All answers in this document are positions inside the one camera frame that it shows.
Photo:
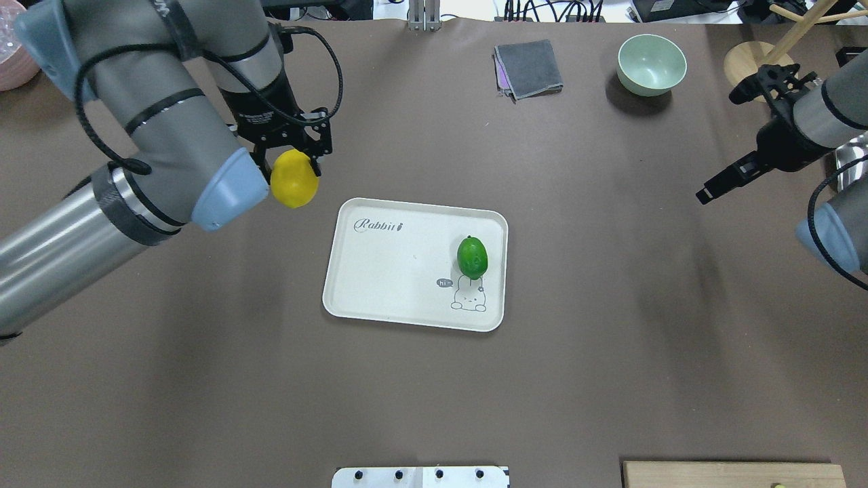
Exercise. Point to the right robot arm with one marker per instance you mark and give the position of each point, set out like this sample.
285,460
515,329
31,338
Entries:
807,124

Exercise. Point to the grey folded cloth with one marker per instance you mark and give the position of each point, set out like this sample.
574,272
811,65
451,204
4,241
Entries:
525,70

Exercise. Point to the wooden cutting board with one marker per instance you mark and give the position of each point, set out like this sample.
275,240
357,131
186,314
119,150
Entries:
731,474

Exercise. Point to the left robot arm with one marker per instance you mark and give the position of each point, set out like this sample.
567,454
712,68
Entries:
184,99

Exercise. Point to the mint green bowl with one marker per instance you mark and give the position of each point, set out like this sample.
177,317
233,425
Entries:
649,65

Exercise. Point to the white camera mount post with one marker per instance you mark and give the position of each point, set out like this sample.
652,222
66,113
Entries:
422,476

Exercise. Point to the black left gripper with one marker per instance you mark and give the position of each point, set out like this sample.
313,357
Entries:
256,110

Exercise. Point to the pink bowl with ice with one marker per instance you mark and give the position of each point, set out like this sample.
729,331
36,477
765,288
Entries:
17,66

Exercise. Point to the green lime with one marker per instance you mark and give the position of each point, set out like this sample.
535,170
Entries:
472,258

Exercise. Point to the wooden stand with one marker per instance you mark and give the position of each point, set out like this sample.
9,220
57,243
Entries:
827,16

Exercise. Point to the yellow lemon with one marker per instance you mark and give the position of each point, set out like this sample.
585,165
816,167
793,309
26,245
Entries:
293,182

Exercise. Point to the metal scoop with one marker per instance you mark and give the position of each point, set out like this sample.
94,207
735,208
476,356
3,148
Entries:
853,150

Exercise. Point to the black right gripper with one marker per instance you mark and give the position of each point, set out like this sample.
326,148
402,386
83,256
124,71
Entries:
777,148

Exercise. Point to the cream rabbit tray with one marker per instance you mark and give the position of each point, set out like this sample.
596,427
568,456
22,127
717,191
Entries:
398,262

